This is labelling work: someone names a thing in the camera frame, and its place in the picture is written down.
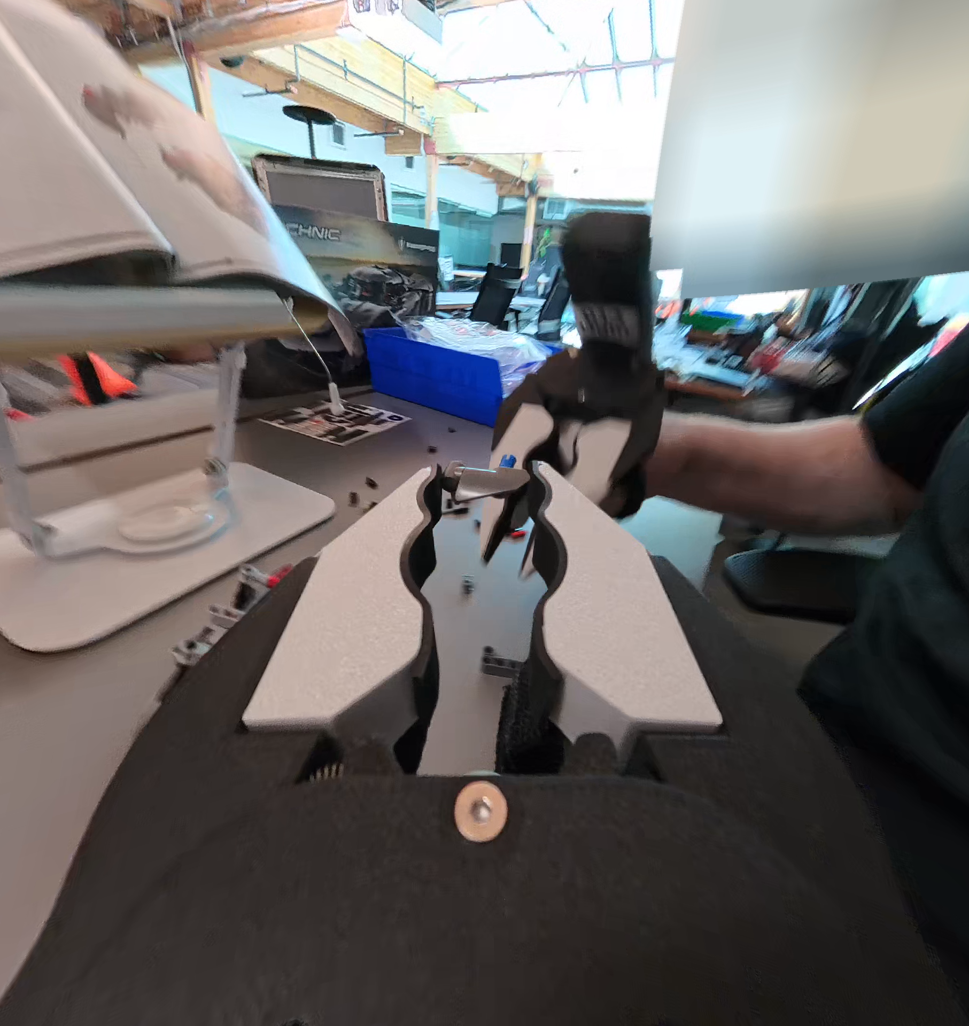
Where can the grey red lego model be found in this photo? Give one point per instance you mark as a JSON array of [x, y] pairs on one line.
[[248, 593]]

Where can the lego instruction booklet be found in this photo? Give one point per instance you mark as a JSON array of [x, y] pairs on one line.
[[51, 160]]

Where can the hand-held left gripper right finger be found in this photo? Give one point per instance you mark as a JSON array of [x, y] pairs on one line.
[[628, 633]]

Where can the grey angled lego beam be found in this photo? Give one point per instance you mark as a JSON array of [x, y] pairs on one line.
[[500, 661]]

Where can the black office chair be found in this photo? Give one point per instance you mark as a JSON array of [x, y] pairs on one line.
[[552, 309], [781, 581], [496, 292]]

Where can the person's right forearm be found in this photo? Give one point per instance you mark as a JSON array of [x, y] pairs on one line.
[[773, 473]]

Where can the black white sticker sheet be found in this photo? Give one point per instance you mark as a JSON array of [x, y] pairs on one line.
[[332, 421]]

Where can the white tray board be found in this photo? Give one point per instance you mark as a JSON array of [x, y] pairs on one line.
[[131, 561]]

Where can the orange black object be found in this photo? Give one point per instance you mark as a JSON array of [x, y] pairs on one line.
[[91, 377]]

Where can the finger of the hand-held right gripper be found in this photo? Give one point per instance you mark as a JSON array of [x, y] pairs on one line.
[[528, 437], [592, 453]]

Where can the grey lego wedge piece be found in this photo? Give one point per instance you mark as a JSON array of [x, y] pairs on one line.
[[488, 481]]

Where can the grey framed monitor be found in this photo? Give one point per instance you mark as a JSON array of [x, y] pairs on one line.
[[324, 188]]

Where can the black round ceiling lamp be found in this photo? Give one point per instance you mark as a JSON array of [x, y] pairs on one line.
[[309, 116]]

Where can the blue plastic bin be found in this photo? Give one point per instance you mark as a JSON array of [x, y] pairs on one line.
[[428, 373]]

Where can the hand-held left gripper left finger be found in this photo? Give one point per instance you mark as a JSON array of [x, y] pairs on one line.
[[340, 633]]

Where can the lego set box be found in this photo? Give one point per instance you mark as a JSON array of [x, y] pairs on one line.
[[372, 264]]

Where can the clear plastic bag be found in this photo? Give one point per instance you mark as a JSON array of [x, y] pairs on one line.
[[468, 341]]

